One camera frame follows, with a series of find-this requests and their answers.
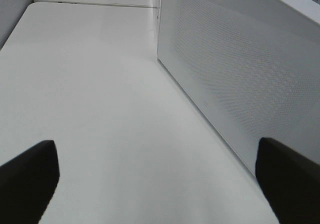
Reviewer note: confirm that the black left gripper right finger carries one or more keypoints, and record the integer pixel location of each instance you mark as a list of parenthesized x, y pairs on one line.
[(290, 182)]

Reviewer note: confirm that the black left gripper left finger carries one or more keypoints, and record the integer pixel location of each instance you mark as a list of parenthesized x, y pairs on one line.
[(28, 183)]

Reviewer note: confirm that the white microwave door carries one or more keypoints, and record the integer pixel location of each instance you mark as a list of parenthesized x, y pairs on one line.
[(251, 66)]

